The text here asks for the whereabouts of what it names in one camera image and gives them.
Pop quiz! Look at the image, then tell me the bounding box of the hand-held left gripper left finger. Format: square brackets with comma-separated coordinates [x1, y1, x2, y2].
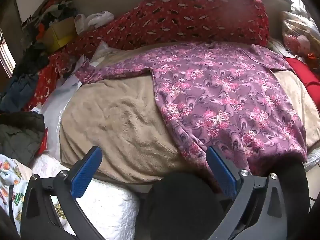
[21, 146, 103, 240]

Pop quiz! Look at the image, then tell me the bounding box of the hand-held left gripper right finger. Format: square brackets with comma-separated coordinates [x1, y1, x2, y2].
[206, 146, 288, 240]

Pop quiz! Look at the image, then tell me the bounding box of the purple floral garment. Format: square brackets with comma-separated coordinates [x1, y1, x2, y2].
[75, 41, 308, 178]

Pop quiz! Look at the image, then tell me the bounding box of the pile of mixed clothes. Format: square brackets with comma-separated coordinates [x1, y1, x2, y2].
[21, 0, 78, 40]

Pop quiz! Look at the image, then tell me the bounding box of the white quilted bed cover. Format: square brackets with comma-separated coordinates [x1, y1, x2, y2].
[30, 154, 140, 240]

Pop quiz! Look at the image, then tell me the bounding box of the person's black-clad leg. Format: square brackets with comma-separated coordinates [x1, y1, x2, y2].
[147, 172, 225, 240]
[275, 154, 310, 230]

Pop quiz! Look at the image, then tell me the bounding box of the beige fleece blanket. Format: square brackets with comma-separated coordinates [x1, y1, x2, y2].
[60, 69, 320, 183]

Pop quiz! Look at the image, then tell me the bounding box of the cartoon print cloth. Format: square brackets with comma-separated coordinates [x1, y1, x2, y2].
[0, 154, 68, 235]

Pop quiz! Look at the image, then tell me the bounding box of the dark olive jacket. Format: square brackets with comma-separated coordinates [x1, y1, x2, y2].
[0, 111, 45, 167]

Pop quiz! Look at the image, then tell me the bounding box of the white plastic bag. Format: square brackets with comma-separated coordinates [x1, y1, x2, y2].
[40, 79, 83, 160]
[75, 11, 114, 34]

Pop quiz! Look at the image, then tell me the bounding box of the red star-print cloth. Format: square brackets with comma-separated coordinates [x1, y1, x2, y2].
[24, 54, 82, 112]

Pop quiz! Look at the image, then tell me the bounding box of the blue jeans pile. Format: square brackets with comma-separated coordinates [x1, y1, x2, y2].
[0, 74, 40, 112]

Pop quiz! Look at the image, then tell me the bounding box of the plain red cloth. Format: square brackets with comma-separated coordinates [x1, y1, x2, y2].
[285, 56, 320, 100]

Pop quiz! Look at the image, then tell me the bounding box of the yellow cardboard box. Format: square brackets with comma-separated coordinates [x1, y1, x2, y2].
[41, 17, 78, 49]

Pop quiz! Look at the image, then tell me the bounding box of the doll in plastic wrap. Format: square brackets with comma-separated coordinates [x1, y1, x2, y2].
[282, 11, 320, 63]

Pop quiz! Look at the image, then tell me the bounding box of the red patterned pillow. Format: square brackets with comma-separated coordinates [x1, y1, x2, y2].
[65, 0, 270, 64]

